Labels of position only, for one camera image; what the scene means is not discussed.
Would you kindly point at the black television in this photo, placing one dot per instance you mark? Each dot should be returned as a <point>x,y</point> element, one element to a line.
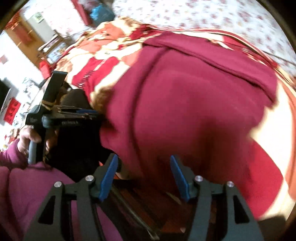
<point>3,95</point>

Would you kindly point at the person's left hand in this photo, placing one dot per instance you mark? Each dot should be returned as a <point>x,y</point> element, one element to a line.
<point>26,139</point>

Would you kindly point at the person's left forearm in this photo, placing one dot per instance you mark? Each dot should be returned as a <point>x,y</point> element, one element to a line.
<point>10,153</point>

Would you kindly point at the floral pillow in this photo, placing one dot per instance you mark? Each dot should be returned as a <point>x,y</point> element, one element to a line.
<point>60,16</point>

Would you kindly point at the floral bedsheet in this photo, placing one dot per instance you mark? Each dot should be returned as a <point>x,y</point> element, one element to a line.
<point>208,14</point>

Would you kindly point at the red box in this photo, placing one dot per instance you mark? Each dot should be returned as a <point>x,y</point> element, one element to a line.
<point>12,111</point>

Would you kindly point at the dark red cloth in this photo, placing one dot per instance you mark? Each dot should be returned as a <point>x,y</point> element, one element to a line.
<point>82,11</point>

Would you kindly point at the wooden furniture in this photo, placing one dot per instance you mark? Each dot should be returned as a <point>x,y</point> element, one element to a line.
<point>53,46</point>

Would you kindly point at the person's magenta pants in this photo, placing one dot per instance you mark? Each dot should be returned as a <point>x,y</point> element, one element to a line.
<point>34,197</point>

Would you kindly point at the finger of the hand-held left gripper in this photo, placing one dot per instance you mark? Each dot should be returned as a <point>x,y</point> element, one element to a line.
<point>81,112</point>

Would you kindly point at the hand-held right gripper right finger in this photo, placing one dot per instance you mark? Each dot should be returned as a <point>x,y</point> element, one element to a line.
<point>180,178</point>

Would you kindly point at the brown wooden door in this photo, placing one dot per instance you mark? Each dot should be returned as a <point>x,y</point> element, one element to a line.
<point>25,44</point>

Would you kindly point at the blue plastic bag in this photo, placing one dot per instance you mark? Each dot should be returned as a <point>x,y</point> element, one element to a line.
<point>101,12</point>

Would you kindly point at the maroon fleece garment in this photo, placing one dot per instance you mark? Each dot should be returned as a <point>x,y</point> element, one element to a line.
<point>185,104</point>

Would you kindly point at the wooden bed frame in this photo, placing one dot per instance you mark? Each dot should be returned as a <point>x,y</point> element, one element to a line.
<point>143,208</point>

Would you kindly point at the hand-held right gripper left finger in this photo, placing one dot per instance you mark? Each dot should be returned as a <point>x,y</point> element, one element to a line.
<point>107,178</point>

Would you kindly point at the red cream printed blanket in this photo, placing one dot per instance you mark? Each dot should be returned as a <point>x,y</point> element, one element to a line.
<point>101,67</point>

